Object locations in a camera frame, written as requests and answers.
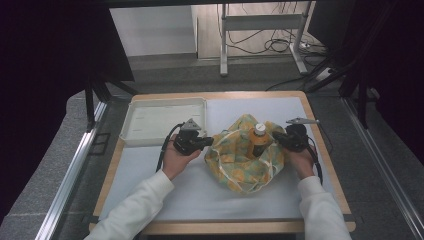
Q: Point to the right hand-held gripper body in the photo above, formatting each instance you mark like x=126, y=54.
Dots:
x=298, y=136

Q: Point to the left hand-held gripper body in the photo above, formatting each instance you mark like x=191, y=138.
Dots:
x=186, y=141

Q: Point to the green yellow floral fabric bag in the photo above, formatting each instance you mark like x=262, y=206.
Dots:
x=240, y=163

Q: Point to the person's left hand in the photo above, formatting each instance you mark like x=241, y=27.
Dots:
x=176, y=161

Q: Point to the person's right hand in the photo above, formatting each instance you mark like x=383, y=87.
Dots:
x=301, y=163

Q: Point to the white plastic tray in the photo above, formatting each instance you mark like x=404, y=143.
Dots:
x=156, y=121

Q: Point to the white table mat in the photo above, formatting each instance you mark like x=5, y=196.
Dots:
x=200, y=196

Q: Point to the white power strip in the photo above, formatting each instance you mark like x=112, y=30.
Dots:
x=324, y=74

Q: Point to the black metal stand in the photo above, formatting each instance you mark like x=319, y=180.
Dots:
x=90, y=106
x=361, y=100

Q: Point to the white board panel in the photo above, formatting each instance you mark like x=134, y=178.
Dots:
x=151, y=30

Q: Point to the aluminium rail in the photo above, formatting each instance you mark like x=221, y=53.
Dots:
x=383, y=166
x=71, y=166

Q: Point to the white metal desk frame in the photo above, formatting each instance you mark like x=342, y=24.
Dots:
x=263, y=22

